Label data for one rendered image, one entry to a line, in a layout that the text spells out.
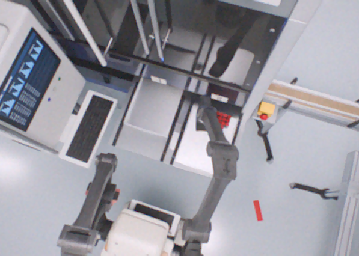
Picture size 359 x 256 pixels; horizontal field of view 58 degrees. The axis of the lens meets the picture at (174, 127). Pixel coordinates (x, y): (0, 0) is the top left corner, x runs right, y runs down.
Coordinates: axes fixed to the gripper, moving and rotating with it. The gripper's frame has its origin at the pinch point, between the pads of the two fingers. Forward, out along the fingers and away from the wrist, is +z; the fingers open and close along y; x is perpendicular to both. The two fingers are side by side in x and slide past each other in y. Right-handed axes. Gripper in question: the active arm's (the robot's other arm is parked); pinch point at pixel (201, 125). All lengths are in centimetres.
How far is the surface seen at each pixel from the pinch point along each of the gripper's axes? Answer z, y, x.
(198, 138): 6.3, -5.5, 1.6
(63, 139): 15, -8, 81
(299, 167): 95, -3, -82
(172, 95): 5.9, 19.4, 17.6
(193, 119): 6.1, 5.5, 4.8
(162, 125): 6.1, 1.2, 21.9
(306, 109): 1, 12, -56
